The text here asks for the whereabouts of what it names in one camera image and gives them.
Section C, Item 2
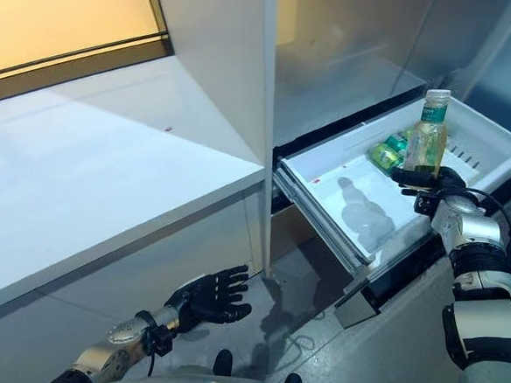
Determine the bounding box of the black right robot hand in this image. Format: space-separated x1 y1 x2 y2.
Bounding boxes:
388 162 470 201

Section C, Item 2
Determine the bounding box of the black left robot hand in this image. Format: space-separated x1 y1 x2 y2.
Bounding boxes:
170 259 256 333

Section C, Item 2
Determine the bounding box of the tea bottle with white cap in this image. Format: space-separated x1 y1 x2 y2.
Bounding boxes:
403 87 451 179

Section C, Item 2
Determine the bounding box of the fridge drawer with white bin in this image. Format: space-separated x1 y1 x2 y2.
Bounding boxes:
263 86 511 341

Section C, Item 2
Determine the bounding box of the steel fridge drawer front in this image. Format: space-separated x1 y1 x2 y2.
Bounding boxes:
267 205 328 277

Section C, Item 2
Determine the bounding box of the stainless steel fridge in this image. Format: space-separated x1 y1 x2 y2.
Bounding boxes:
255 0 511 341

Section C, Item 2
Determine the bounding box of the robot left leg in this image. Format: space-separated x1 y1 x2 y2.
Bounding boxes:
212 348 235 379

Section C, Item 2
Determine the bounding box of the light green drink can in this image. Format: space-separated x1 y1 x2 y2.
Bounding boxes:
367 142 403 170

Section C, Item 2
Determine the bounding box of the white counter cabinet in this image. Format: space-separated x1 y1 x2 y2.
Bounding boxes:
0 44 277 383

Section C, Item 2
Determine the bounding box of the white vertical cabinet panel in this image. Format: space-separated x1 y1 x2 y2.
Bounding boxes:
240 0 292 280

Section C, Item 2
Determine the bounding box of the dark framed window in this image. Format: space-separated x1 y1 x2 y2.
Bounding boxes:
0 0 179 117

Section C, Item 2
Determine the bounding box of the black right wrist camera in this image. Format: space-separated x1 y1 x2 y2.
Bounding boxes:
413 190 440 217

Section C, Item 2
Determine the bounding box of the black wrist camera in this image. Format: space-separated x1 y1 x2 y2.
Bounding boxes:
413 190 440 217
151 319 178 356

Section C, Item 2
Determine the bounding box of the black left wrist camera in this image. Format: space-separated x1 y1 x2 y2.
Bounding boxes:
151 319 178 356

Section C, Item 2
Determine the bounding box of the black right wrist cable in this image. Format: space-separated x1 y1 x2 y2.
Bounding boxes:
460 188 511 268

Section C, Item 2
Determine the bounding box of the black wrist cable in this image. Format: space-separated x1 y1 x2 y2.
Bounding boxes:
136 309 163 377
460 188 511 268

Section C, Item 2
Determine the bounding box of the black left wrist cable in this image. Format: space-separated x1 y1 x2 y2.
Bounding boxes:
136 309 163 377

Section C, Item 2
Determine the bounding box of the thin white floor cord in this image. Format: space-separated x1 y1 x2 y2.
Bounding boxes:
286 332 318 359

